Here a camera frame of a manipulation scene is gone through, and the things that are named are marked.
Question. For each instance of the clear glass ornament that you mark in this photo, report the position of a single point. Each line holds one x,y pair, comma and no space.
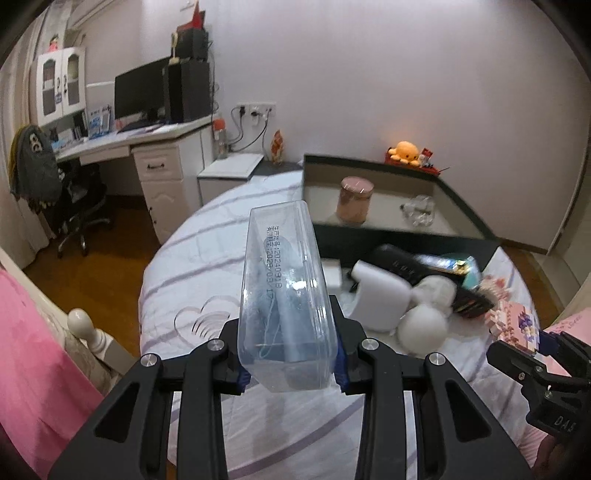
419,211

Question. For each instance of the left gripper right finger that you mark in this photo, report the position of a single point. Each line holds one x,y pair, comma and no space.
457,436

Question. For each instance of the white wall cabinet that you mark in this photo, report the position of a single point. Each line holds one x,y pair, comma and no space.
58,86

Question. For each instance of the dark hanging jacket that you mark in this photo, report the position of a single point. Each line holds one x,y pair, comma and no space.
33,170

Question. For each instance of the white low side cabinet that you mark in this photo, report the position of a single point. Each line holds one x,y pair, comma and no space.
225,174

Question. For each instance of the black small speaker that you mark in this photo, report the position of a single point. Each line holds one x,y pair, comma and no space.
192,44

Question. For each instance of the rose gold canister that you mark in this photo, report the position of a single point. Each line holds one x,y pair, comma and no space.
354,199

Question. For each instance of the pink doll on cabinet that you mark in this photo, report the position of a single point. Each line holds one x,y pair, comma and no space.
54,43

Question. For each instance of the teal heart-shaped box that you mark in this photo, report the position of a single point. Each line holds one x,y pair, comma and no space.
461,268

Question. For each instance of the white square box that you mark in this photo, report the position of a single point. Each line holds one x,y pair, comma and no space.
382,298

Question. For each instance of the orange octopus plush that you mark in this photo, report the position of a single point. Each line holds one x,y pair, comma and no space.
405,151

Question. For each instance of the clear plastic box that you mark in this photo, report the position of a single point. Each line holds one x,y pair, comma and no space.
287,339

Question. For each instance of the black computer tower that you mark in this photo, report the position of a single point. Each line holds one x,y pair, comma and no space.
187,91

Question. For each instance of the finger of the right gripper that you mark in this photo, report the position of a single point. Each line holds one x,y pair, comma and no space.
568,351
520,367

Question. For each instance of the black computer monitor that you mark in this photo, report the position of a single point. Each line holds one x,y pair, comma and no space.
140,91

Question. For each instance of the white round figurine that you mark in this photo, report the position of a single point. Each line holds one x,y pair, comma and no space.
424,328

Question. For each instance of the wall power strip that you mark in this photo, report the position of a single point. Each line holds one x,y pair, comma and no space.
257,108

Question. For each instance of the round striped bed cover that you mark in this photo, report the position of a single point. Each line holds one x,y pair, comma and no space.
192,286

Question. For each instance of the orange capped bottle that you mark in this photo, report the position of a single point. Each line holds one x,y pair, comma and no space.
219,138

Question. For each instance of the pink building block toy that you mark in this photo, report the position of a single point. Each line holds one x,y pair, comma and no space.
509,321

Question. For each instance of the black office chair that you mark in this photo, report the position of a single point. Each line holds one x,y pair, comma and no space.
82,205

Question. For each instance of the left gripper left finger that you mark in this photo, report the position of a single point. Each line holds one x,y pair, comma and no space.
126,437

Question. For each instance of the pink blanket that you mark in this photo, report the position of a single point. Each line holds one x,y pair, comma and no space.
45,397

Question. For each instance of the white desk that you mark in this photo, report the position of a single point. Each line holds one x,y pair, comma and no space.
167,158

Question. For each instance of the black storage tray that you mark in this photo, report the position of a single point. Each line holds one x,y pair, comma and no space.
456,228

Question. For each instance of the white bed post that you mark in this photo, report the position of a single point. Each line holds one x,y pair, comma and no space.
101,344

